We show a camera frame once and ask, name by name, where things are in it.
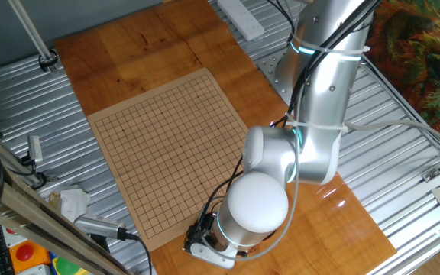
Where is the tan paper go board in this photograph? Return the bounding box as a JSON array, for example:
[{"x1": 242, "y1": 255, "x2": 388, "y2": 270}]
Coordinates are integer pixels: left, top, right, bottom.
[{"x1": 87, "y1": 67, "x2": 251, "y2": 252}]

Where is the white power strip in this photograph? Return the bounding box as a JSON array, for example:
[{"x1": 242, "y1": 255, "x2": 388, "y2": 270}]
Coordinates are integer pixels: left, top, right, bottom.
[{"x1": 217, "y1": 0, "x2": 265, "y2": 42}]

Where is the glossy wooden mat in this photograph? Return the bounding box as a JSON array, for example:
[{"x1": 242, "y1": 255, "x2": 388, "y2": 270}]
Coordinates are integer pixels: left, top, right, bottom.
[{"x1": 53, "y1": 0, "x2": 397, "y2": 275}]

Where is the crumpled white tissue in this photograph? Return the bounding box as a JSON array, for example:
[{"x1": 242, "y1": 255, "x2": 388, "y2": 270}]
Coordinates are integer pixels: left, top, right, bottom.
[{"x1": 59, "y1": 186, "x2": 91, "y2": 223}]

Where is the black pole clamp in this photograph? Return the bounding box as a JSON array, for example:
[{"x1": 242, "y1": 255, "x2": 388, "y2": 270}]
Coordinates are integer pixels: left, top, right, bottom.
[{"x1": 38, "y1": 49, "x2": 60, "y2": 73}]

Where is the yellow box green button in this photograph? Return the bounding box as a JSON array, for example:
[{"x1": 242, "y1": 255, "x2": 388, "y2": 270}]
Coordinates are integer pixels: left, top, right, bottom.
[{"x1": 50, "y1": 255, "x2": 91, "y2": 275}]

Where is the colourful patterned cloth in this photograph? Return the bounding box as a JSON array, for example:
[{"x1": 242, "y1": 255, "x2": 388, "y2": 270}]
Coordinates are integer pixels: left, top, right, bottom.
[{"x1": 363, "y1": 0, "x2": 440, "y2": 135}]

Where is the silver tripod pole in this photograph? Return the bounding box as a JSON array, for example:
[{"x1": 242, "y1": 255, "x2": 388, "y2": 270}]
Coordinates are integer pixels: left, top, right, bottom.
[{"x1": 7, "y1": 0, "x2": 55, "y2": 64}]

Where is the orange box red button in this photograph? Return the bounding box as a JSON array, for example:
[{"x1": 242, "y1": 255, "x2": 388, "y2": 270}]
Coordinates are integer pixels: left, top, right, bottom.
[{"x1": 8, "y1": 239, "x2": 51, "y2": 274}]

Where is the white grey box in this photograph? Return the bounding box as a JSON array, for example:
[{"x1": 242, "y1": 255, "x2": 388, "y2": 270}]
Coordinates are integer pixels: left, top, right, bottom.
[{"x1": 1, "y1": 225, "x2": 28, "y2": 248}]

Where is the white box small button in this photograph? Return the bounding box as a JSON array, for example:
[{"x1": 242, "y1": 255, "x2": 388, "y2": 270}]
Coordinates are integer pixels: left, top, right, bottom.
[{"x1": 15, "y1": 263, "x2": 53, "y2": 275}]

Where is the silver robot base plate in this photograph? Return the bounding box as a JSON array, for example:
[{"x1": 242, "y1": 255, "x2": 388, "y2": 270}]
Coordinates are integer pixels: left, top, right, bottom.
[{"x1": 257, "y1": 47, "x2": 297, "y2": 106}]

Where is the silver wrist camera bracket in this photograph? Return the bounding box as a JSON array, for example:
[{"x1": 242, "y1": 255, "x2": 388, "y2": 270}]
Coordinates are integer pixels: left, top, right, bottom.
[{"x1": 189, "y1": 242, "x2": 239, "y2": 270}]

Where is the black camera cable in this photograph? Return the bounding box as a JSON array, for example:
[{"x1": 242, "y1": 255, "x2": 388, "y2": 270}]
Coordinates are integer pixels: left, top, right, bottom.
[{"x1": 124, "y1": 231, "x2": 154, "y2": 275}]

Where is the ribbed silver camera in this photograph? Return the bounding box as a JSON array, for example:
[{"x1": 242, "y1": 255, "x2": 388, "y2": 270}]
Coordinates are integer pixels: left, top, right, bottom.
[{"x1": 73, "y1": 213, "x2": 128, "y2": 241}]

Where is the thick grey cable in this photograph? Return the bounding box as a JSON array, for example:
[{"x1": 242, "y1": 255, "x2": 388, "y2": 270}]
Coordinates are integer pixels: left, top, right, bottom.
[{"x1": 344, "y1": 118, "x2": 440, "y2": 154}]

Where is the small silver camera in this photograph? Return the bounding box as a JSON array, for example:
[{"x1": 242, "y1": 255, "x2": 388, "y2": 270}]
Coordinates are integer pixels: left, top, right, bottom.
[{"x1": 27, "y1": 134, "x2": 44, "y2": 166}]

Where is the aluminium frame beam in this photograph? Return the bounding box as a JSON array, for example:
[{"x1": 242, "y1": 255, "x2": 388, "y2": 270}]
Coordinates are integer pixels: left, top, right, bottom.
[{"x1": 0, "y1": 160, "x2": 133, "y2": 275}]

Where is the silver camera mount pole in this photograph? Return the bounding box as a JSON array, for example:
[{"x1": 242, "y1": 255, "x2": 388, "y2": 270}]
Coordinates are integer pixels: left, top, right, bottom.
[{"x1": 0, "y1": 114, "x2": 51, "y2": 188}]

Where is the small metal bracket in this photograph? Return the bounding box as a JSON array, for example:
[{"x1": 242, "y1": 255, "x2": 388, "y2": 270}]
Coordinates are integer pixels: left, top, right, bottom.
[{"x1": 421, "y1": 167, "x2": 440, "y2": 183}]

